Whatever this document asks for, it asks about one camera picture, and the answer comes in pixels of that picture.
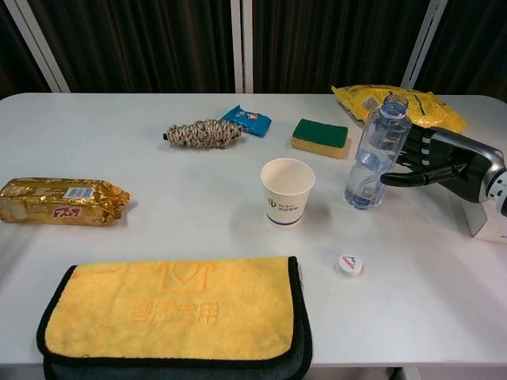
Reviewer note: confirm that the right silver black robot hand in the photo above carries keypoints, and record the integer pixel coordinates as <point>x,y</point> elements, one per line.
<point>455,166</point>

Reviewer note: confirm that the clear plastic water bottle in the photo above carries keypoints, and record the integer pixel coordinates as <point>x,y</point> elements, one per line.
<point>376,150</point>

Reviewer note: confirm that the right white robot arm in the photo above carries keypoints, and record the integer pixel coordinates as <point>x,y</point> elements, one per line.
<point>498,194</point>

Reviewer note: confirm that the white bottle cap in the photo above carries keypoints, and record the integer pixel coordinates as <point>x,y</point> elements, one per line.
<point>348,264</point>

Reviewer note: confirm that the white paper cup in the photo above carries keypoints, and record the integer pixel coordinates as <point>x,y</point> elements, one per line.
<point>286,194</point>

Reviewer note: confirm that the yellow snack bag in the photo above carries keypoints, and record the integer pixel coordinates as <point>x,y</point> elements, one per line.
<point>431,109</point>

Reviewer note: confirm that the green yellow sponge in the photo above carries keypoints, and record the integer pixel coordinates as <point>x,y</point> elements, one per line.
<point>321,136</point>

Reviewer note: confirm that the blue snack packet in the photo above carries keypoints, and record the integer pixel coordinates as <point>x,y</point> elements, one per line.
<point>247,118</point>

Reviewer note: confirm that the yellow cloth with black trim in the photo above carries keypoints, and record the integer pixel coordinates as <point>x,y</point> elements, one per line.
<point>170,308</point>

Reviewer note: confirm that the black pleated curtain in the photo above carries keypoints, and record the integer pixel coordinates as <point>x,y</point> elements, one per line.
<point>150,43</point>

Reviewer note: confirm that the gold foil biscuit pack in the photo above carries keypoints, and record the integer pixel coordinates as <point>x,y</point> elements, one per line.
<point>59,202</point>

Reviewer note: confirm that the white frame post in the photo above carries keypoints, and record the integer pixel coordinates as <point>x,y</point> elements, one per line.
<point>37,43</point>
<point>241,43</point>
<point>424,43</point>

